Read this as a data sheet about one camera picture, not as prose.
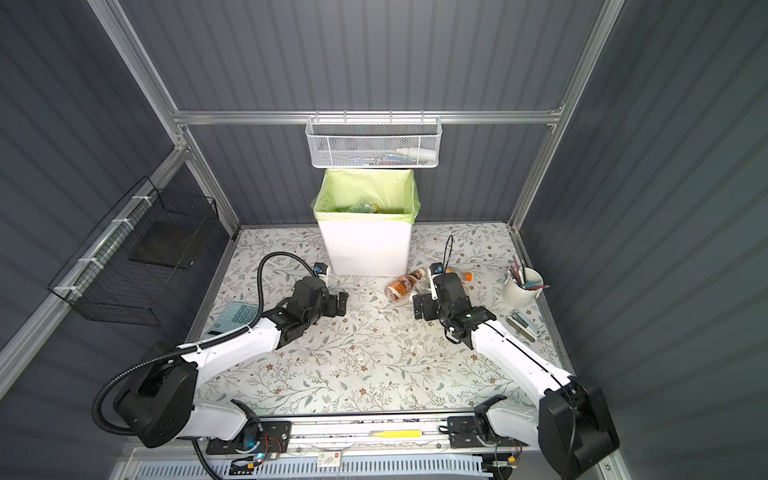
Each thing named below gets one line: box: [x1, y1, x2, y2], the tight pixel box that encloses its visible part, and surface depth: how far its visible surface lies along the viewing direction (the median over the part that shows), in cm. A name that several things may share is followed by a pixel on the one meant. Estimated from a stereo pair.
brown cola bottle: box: [384, 268, 426, 304], surface depth 100 cm
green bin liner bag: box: [310, 168, 421, 224], surface depth 98 cm
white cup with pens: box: [502, 255, 551, 308], surface depth 94 cm
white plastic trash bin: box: [318, 219, 413, 276], surface depth 93 cm
